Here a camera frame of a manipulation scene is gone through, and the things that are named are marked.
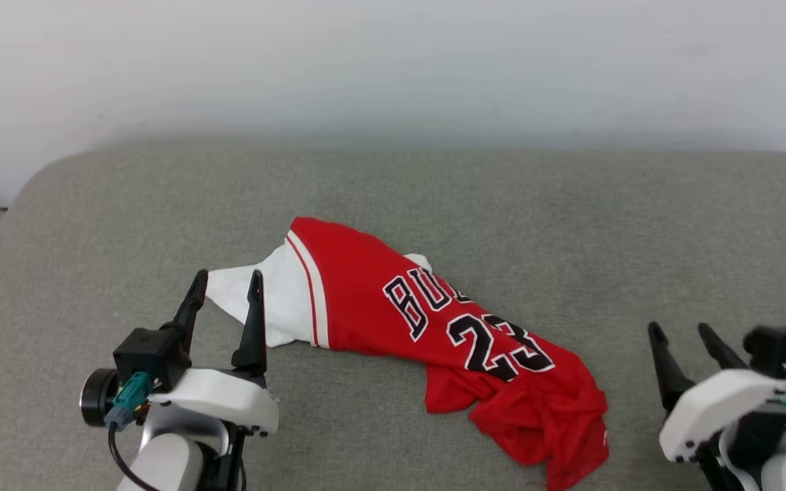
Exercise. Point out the grey fabric sofa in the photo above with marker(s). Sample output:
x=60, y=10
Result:
x=502, y=204

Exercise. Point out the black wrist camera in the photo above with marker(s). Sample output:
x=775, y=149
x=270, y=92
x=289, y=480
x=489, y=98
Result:
x=778, y=348
x=151, y=354

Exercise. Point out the red white basketball jersey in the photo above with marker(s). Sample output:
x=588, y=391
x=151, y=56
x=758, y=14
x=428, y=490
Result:
x=366, y=300

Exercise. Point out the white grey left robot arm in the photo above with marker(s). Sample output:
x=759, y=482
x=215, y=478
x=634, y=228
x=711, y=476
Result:
x=161, y=467

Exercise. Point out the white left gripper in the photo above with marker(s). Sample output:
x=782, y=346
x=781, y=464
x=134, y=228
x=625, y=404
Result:
x=222, y=399

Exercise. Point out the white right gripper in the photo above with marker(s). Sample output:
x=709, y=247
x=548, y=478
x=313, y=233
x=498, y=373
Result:
x=720, y=402

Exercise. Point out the teal left camera connector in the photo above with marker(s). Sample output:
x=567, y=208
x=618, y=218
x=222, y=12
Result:
x=130, y=395

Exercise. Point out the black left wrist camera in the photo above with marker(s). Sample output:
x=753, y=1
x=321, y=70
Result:
x=151, y=354

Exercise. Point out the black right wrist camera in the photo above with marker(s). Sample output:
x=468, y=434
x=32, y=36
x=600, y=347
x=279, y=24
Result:
x=778, y=348

